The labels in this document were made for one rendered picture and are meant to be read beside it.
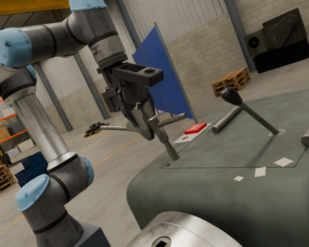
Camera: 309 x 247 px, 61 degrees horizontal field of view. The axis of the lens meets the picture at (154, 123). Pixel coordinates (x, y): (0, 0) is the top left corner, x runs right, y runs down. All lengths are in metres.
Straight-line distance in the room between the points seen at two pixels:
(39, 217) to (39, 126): 0.30
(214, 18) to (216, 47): 1.13
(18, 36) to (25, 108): 0.41
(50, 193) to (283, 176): 0.68
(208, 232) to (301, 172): 0.18
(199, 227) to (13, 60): 0.47
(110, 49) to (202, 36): 10.96
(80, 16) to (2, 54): 0.18
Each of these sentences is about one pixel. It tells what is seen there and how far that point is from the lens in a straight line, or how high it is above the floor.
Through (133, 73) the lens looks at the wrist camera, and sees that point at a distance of 0.56.
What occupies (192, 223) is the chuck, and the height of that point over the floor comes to 1.23.
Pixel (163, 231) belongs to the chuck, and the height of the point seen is 1.24.
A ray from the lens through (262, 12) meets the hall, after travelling 10.63.
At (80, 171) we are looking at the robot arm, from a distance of 0.97.
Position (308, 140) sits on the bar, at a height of 1.27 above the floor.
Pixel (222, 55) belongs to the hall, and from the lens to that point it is 11.30.
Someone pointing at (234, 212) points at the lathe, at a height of 1.22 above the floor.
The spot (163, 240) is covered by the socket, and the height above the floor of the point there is 1.23.
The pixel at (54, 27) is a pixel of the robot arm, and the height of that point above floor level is 1.68.
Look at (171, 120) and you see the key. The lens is 0.55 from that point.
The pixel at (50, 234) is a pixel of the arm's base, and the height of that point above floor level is 1.17.
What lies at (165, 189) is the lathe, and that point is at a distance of 0.61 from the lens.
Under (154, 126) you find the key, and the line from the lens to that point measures 0.59.
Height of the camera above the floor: 1.49
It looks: 10 degrees down
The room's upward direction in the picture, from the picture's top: 24 degrees counter-clockwise
